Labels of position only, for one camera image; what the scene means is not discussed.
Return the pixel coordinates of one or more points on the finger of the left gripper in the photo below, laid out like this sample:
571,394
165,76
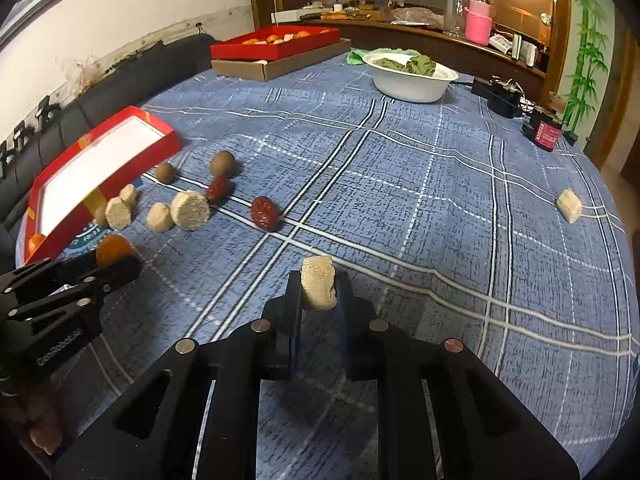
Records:
112,273
55,267

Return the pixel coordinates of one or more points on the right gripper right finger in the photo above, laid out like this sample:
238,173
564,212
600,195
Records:
357,342

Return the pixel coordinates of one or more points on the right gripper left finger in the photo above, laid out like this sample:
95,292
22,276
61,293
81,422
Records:
284,313

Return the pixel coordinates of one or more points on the beige cake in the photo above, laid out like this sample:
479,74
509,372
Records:
317,278
569,205

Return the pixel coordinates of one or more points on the white cake block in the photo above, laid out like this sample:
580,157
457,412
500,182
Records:
159,218

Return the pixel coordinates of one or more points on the beige cake chunk small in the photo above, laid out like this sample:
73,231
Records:
128,194

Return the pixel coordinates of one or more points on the red jujube date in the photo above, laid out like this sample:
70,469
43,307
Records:
264,213

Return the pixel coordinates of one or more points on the beige cake chunk large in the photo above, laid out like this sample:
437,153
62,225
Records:
189,210

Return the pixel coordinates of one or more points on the person left hand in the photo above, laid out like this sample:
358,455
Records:
33,414

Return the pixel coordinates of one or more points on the red tray white inside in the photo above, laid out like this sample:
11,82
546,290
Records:
90,172

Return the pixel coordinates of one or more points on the black leather sofa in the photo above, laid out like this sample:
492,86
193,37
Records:
132,82

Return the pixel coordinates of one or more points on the blue plaid tablecloth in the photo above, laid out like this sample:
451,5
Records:
443,215

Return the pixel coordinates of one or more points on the brown cardboard box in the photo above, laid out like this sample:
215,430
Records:
267,71

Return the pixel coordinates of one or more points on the white bowl with greens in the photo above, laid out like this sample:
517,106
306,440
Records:
391,76

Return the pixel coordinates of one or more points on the red black device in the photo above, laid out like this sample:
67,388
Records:
542,129

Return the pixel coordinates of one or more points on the far red fruit box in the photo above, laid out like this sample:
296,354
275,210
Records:
274,43

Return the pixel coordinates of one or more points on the black charger box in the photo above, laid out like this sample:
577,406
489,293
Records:
503,97

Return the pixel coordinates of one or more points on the wooden sideboard counter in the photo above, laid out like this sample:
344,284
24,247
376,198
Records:
459,54

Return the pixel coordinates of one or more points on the pink thermos bottle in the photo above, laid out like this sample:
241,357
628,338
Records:
478,22

